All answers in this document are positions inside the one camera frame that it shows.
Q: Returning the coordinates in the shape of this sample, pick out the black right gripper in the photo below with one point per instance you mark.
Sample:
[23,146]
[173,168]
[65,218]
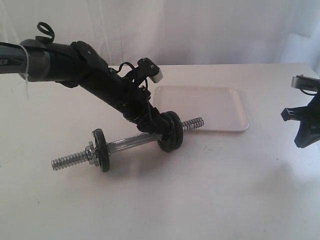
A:
[309,130]

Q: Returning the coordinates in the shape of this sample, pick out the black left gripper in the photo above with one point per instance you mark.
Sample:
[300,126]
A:
[135,107]

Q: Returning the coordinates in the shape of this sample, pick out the black weight plate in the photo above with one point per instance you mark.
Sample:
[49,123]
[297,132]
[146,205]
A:
[178,130]
[102,151]
[167,141]

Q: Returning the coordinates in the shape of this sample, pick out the chrome star collar nut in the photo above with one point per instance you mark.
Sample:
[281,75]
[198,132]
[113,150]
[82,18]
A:
[91,155]

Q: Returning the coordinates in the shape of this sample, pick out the chrome threaded dumbbell bar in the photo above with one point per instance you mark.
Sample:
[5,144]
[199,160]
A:
[120,145]

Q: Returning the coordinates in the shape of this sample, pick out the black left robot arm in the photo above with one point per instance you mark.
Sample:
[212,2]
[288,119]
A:
[78,64]

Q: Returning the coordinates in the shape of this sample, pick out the white rectangular tray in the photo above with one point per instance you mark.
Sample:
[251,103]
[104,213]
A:
[221,108]

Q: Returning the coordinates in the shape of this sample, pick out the white zip tie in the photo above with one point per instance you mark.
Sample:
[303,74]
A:
[26,73]

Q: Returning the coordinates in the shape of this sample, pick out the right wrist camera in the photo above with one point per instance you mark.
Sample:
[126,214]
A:
[305,83]

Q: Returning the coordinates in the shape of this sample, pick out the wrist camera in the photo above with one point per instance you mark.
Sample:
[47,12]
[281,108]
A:
[147,69]
[305,83]

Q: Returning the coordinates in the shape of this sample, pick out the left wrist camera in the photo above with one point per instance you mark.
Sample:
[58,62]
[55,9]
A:
[147,69]

